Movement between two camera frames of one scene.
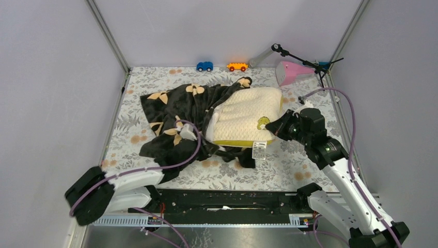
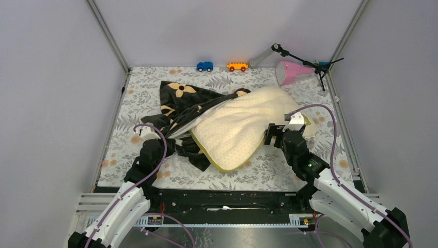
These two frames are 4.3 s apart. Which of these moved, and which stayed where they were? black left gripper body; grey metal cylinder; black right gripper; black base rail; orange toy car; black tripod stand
Moved: black left gripper body; black right gripper
Stayed: black tripod stand; grey metal cylinder; black base rail; orange toy car
